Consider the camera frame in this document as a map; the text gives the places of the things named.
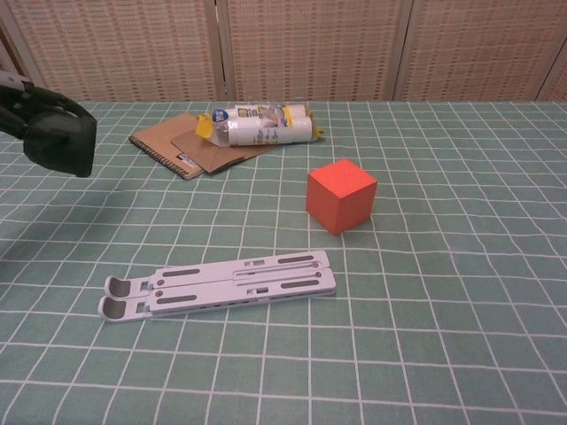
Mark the white folding laptop stand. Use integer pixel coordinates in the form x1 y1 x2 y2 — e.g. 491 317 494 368
99 249 338 324

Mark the green checked tablecloth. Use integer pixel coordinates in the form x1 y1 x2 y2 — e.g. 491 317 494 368
0 100 567 425

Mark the kraft spiral notebook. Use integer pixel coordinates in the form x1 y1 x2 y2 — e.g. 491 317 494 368
128 112 222 182

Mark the woven folding screen panel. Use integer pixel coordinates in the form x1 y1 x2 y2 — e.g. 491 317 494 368
534 42 567 102
223 0 411 102
393 0 567 102
0 0 222 103

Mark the orange cube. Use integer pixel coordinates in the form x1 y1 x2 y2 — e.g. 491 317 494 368
305 158 379 236

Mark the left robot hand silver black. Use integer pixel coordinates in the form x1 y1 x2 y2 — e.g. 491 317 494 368
0 73 97 141

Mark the pack of white rolls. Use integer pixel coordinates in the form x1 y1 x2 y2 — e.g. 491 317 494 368
194 102 323 148

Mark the brown paper bag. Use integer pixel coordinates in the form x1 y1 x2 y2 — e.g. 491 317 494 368
170 127 280 176

